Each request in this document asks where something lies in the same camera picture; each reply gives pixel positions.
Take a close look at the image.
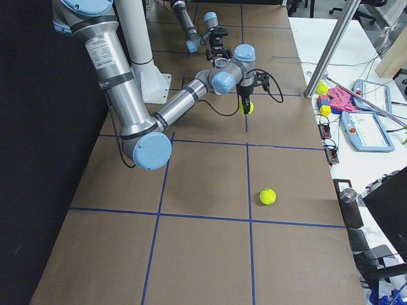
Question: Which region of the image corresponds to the aluminium frame post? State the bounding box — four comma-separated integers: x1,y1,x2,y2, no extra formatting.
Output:
304,0,361,99

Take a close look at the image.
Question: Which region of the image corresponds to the far teach pendant tablet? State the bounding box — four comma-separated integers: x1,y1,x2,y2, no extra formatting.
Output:
352,79,392,113

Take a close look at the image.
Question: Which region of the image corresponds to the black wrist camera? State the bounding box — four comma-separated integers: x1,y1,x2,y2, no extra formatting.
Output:
211,26,228,36
254,72,270,92

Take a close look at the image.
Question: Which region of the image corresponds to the orange relay board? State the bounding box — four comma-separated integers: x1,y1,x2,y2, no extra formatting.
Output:
318,123,331,139
324,145,339,166

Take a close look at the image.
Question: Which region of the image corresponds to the white camera mast with base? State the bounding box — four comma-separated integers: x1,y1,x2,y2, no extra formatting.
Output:
114,0,172,104

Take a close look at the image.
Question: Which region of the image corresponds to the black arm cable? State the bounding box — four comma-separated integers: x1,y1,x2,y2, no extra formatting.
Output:
200,70,284,116

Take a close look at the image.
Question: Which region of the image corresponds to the blue cube block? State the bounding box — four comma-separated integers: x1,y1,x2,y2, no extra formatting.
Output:
317,98,331,112

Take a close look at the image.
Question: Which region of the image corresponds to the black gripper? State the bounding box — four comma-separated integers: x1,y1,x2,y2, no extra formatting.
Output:
237,76,255,114
205,33,232,62

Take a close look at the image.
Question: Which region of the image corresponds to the pink cloth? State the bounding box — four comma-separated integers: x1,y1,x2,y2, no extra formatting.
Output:
327,86,359,112

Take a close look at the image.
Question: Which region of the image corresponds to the yellow cube block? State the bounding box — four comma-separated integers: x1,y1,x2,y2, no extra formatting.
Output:
319,104,331,117

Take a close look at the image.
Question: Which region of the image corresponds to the orange relay board near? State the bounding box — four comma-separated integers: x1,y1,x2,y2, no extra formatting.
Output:
324,145,339,166

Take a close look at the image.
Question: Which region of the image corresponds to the reacher grabber stick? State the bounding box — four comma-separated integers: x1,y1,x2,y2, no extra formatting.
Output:
322,75,407,128

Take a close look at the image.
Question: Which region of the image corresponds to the white tennis ball can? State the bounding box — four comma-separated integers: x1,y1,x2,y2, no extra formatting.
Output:
214,57,229,69

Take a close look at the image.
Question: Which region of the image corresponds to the steel cylinder weight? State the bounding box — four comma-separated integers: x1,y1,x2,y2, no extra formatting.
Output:
339,187,357,203

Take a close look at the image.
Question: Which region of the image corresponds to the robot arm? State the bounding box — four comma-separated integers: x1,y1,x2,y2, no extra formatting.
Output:
170,0,232,67
53,1,256,170

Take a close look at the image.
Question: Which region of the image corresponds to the yellow tennis ball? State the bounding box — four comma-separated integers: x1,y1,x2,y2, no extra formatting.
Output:
259,189,277,205
238,102,254,115

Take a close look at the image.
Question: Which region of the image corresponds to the near teach pendant tablet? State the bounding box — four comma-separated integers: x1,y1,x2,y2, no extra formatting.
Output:
341,111,395,153

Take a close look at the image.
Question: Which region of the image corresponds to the orange relay board far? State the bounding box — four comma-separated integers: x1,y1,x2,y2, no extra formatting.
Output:
318,123,331,139

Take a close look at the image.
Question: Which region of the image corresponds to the teach pendant tablet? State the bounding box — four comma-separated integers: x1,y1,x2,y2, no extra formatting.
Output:
352,79,392,113
341,111,395,153

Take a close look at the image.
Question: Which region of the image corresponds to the black monitor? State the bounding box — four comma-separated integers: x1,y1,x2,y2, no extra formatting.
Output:
363,168,406,261

